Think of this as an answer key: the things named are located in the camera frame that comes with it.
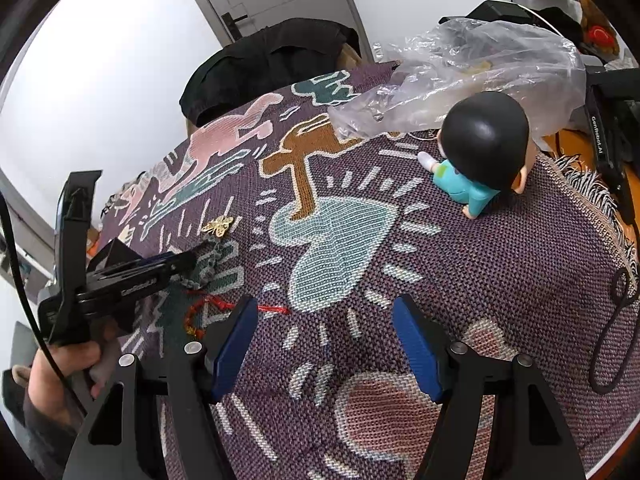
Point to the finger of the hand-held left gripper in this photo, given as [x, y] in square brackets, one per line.
[160, 267]

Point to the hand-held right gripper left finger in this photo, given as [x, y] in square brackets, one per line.
[235, 350]

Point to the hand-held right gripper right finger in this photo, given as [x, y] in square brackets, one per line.
[415, 355]

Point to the black gift box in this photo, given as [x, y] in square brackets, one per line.
[112, 252]

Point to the gold butterfly charm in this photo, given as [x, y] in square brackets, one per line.
[220, 226]

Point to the person's left forearm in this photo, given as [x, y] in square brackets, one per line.
[45, 440]

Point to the person's left hand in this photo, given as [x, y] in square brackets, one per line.
[60, 375]

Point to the printed woven blanket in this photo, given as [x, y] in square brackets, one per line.
[450, 270]

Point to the black-haired toy figurine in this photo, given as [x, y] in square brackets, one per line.
[485, 130]

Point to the tan chair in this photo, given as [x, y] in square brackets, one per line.
[350, 57]

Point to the black labelled device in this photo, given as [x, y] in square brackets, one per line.
[607, 125]

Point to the clear plastic bag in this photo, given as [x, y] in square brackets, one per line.
[475, 60]

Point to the red toy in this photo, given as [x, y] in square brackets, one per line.
[601, 36]

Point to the brown plush toy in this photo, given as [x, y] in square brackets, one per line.
[592, 10]

